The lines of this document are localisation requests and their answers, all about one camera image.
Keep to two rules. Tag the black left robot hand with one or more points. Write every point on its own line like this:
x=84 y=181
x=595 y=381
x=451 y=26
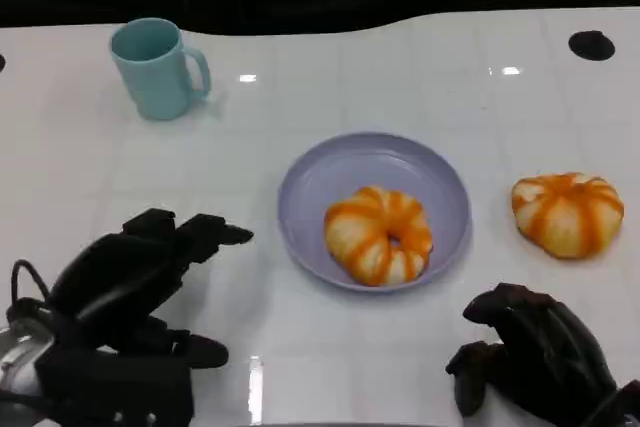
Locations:
x=115 y=287

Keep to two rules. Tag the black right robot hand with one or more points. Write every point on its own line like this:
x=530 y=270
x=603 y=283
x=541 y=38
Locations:
x=545 y=352

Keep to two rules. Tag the orange and white bread roll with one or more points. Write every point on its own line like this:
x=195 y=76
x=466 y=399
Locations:
x=365 y=237
x=565 y=217

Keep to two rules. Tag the pale green mug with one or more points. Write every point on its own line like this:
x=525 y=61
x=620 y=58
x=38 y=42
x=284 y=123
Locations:
x=150 y=82

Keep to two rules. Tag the lilac plate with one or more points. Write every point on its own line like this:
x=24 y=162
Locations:
x=380 y=167

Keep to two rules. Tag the black table grommet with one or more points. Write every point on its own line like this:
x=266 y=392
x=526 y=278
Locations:
x=591 y=45
x=2 y=63

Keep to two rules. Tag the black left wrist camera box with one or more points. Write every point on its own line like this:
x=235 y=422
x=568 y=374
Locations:
x=115 y=392

